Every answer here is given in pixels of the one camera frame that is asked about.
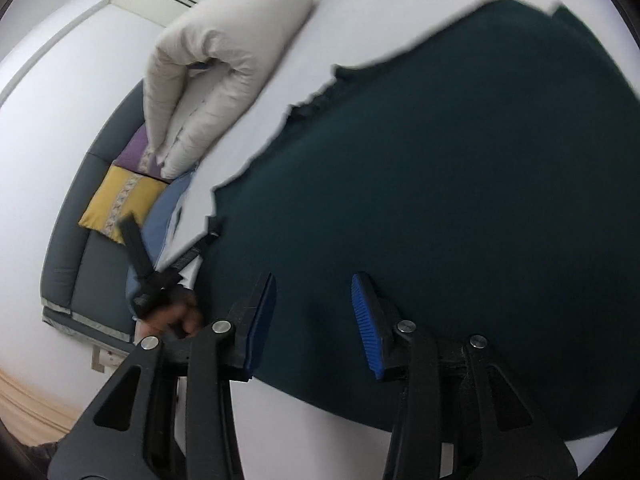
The dark green sweater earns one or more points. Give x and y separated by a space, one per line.
425 185

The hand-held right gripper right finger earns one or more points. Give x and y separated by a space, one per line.
365 320

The grey upholstered headboard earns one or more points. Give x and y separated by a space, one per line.
75 270

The person's left hand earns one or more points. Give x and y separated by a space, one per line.
187 312

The yellow cushion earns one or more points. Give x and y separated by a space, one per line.
115 195

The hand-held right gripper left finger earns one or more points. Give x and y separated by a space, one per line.
262 320

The rolled beige duvet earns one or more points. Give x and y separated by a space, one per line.
225 25

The bed with white sheet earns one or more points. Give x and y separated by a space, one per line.
350 20

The purple cushion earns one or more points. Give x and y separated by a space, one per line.
132 152

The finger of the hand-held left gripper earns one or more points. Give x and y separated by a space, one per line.
195 247
136 247

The blue pillow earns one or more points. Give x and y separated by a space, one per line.
160 215

